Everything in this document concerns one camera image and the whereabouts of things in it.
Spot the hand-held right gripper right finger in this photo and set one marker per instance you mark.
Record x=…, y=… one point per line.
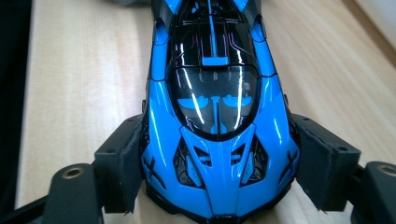
x=327, y=168

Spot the white plastic bin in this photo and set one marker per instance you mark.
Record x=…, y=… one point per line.
x=381, y=18

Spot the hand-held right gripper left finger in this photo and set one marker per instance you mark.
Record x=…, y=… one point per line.
x=124, y=165

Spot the blue toy car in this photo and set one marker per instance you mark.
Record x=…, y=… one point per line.
x=218, y=124

